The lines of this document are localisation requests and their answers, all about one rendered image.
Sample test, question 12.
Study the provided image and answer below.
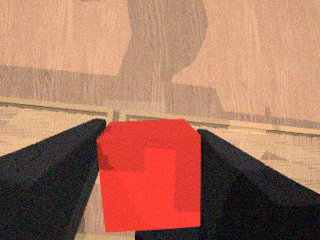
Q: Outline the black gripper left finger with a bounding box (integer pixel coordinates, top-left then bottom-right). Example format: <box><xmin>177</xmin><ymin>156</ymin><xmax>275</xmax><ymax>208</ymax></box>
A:
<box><xmin>0</xmin><ymin>117</ymin><xmax>107</xmax><ymax>240</ymax></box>

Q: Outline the red cube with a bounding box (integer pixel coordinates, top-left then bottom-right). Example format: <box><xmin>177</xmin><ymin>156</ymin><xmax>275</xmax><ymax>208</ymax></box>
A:
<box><xmin>96</xmin><ymin>119</ymin><xmax>201</xmax><ymax>233</ymax></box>

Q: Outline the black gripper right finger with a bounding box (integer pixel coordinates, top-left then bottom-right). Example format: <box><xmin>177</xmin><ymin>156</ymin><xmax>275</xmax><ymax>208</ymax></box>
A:
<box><xmin>196</xmin><ymin>128</ymin><xmax>320</xmax><ymax>240</ymax></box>

